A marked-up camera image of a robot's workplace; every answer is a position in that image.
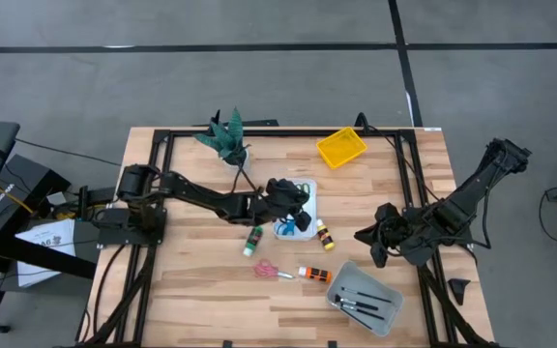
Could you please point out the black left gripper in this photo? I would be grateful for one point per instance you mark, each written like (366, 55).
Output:
(283, 198)

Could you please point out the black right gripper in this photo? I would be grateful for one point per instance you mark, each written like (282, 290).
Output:
(392, 237)

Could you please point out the green scissors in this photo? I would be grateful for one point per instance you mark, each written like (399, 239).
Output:
(302, 184)

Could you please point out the blue scissors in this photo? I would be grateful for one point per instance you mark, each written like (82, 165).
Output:
(288, 224)

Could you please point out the yellow paint bottle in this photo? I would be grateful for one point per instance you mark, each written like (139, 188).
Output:
(325, 236)

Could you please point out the green paint bottle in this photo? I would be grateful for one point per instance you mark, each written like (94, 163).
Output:
(253, 239)

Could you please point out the thin brown paintbrush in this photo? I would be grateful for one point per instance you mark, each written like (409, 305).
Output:
(365, 295)

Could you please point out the orange paint bottle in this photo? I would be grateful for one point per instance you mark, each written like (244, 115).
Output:
(317, 274)

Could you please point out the thick brush silver ferrule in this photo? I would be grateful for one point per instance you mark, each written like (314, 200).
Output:
(356, 304)

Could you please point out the pink scissors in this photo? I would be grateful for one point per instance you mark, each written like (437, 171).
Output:
(273, 271)

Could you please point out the black paintbrush silver ferrule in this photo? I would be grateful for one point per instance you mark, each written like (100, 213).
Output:
(365, 313)

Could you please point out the black paintbrush white tip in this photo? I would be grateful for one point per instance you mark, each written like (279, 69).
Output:
(358, 320)

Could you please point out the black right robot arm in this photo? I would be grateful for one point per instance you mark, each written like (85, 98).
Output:
(472, 193)

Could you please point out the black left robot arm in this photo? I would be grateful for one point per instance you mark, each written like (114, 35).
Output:
(196, 193)

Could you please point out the white plastic bin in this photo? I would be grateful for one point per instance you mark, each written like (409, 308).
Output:
(311, 205)

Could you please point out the light grey plastic tray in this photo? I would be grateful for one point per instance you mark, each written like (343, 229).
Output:
(360, 278)

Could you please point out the yellow plastic basket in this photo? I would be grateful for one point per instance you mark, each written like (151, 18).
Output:
(341, 147)

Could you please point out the green plant in white pot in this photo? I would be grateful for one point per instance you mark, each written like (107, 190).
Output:
(227, 137)

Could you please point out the black wedge piece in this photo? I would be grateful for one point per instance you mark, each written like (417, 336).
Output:
(460, 290)

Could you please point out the white paper sheet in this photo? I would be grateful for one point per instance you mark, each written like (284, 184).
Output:
(41, 241)

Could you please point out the black cardboard box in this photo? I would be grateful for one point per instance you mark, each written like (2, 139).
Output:
(17, 183)

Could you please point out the black metal table frame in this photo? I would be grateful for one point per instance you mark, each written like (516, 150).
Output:
(283, 132)

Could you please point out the black mast foot bracket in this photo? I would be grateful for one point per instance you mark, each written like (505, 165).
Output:
(259, 123)

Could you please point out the black camera clamp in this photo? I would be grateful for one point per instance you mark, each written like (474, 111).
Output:
(227, 344)
(332, 344)

